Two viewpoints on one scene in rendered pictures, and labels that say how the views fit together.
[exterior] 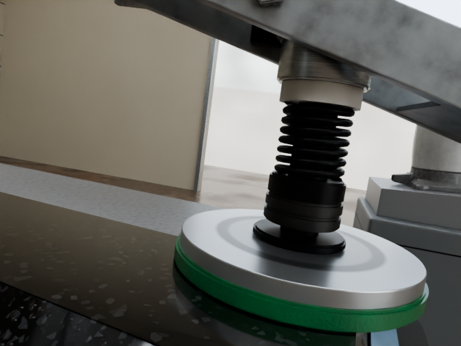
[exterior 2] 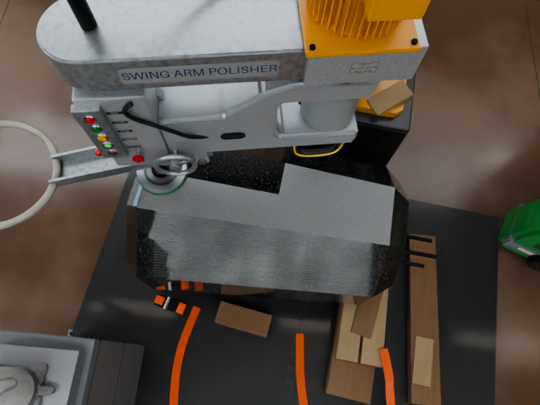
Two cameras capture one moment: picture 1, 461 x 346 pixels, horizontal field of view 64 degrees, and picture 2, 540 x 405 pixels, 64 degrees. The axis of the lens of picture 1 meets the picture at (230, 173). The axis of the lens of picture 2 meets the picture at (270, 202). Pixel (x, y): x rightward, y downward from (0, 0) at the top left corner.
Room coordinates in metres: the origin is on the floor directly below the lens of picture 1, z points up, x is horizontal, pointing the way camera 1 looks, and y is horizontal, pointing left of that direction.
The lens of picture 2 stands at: (1.16, 0.23, 2.59)
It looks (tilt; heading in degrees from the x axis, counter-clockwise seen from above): 70 degrees down; 167
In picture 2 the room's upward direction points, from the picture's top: 4 degrees clockwise
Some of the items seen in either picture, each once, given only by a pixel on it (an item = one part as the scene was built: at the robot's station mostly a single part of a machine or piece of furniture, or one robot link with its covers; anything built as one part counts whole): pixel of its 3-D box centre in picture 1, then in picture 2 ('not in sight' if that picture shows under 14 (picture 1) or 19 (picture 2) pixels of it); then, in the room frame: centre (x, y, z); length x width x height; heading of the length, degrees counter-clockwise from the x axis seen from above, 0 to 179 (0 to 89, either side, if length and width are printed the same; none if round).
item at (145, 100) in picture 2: not in sight; (156, 108); (0.33, 0.01, 1.37); 0.36 x 0.22 x 0.45; 86
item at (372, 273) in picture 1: (296, 244); (161, 169); (0.33, -0.07, 0.89); 0.21 x 0.21 x 0.01
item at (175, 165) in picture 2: not in sight; (175, 156); (0.46, 0.04, 1.24); 0.15 x 0.10 x 0.15; 86
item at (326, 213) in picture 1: (303, 202); not in sight; (0.33, -0.07, 0.93); 0.07 x 0.07 x 0.01
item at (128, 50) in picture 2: not in sight; (233, 40); (0.35, 0.28, 1.66); 0.96 x 0.25 x 0.17; 86
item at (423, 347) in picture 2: not in sight; (423, 361); (1.29, 1.13, 0.09); 0.25 x 0.10 x 0.01; 160
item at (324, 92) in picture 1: (322, 85); not in sight; (0.33, -0.07, 1.04); 0.07 x 0.07 x 0.04
